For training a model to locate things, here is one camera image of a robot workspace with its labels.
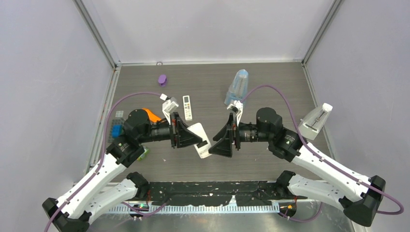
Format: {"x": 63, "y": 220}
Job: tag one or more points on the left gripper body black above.
{"x": 173, "y": 130}

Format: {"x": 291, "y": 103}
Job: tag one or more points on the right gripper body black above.
{"x": 236, "y": 137}

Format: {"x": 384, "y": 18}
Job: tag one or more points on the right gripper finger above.
{"x": 222, "y": 147}
{"x": 227, "y": 130}

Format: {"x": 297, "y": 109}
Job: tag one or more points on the white remote control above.
{"x": 187, "y": 108}

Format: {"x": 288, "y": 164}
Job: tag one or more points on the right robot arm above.
{"x": 352, "y": 193}

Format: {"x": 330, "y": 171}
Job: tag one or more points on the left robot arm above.
{"x": 77, "y": 209}

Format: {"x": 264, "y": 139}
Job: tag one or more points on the purple cap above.
{"x": 162, "y": 80}

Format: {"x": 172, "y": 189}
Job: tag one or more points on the green owl toy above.
{"x": 146, "y": 151}

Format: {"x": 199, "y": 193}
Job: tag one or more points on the blue lego brick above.
{"x": 116, "y": 131}

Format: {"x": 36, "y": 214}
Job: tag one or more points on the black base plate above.
{"x": 245, "y": 193}

